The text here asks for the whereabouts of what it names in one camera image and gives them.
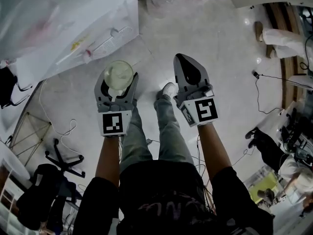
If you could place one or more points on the round white table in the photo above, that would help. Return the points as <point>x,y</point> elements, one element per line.
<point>12,160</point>

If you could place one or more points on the person's right forearm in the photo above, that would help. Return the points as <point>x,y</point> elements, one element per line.
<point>212,150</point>

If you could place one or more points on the pale green translucent cup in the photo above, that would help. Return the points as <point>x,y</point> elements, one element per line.
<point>118,75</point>

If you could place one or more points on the white water dispenser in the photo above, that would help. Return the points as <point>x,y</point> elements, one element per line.
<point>110,45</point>

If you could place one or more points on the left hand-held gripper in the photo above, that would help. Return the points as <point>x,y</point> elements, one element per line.
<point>113,124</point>

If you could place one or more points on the white shelf unit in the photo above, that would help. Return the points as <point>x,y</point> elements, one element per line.
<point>9,204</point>

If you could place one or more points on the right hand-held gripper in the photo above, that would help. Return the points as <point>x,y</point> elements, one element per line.
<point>203,109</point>

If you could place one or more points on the person's black shirt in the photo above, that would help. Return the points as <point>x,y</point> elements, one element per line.
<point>159,199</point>

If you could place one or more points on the black bag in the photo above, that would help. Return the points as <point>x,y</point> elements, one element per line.
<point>7,82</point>

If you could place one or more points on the clear box with green sheet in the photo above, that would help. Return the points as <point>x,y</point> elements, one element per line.
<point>265,185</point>

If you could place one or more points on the person's white right shoe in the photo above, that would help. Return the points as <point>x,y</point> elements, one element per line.
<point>170,89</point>

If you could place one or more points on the person's left forearm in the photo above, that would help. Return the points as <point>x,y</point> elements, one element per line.
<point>107,160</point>

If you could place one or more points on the black office chair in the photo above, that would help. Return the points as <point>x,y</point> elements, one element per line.
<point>49,185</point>

